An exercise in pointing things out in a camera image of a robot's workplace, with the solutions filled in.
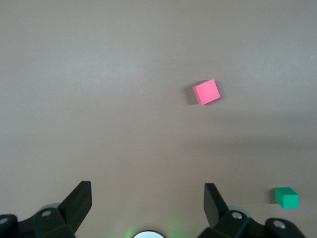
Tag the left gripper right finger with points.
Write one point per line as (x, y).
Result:
(214, 208)

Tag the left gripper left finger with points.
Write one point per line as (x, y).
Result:
(74, 205)

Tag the green foam cube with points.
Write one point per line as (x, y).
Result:
(287, 198)

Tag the brown table cover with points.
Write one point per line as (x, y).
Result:
(99, 99)

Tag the pink foam cube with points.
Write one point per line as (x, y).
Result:
(206, 93)

